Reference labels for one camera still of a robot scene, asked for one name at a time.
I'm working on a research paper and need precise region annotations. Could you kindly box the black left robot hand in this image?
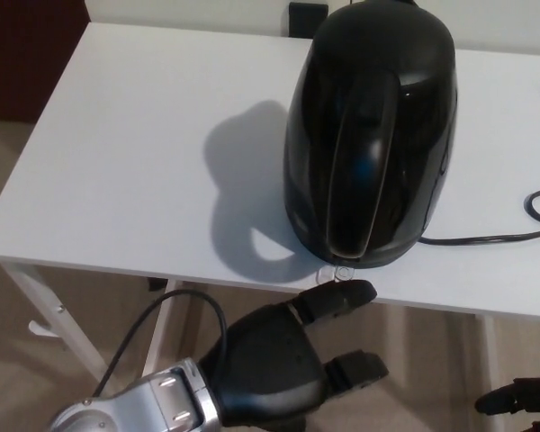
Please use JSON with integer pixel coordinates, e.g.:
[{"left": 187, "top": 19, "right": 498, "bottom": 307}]
[{"left": 197, "top": 279, "right": 391, "bottom": 432}]

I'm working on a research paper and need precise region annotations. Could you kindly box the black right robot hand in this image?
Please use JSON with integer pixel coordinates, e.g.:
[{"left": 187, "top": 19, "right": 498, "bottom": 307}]
[{"left": 474, "top": 377, "right": 540, "bottom": 418}]

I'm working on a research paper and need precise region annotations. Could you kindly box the clear kettle switch lever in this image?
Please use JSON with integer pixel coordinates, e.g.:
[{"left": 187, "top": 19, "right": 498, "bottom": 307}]
[{"left": 315, "top": 265, "right": 356, "bottom": 284}]

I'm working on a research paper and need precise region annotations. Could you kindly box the black kettle base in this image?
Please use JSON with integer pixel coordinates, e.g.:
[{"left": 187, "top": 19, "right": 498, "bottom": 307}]
[{"left": 296, "top": 224, "right": 420, "bottom": 270}]

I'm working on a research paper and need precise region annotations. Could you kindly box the white hook on table leg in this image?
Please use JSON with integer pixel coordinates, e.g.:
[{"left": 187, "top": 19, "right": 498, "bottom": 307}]
[{"left": 28, "top": 319, "right": 58, "bottom": 338}]

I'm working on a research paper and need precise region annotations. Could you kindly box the white metal-legged table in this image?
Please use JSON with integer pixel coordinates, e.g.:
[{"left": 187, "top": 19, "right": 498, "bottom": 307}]
[{"left": 0, "top": 22, "right": 540, "bottom": 388}]

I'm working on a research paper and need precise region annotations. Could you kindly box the black electric kettle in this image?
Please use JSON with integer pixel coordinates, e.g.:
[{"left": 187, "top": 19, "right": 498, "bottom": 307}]
[{"left": 282, "top": 0, "right": 460, "bottom": 262}]

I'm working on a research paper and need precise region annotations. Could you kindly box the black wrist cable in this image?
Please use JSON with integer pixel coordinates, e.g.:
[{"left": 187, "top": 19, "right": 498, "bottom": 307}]
[{"left": 92, "top": 289, "right": 229, "bottom": 400}]

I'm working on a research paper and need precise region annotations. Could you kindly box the black kettle power cord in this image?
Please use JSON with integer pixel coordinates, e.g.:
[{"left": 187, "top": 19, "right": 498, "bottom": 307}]
[{"left": 417, "top": 188, "right": 540, "bottom": 247}]

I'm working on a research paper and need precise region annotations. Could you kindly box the black wall outlet plate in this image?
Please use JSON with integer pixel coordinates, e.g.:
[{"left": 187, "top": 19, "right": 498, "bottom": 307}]
[{"left": 288, "top": 2, "right": 329, "bottom": 38}]

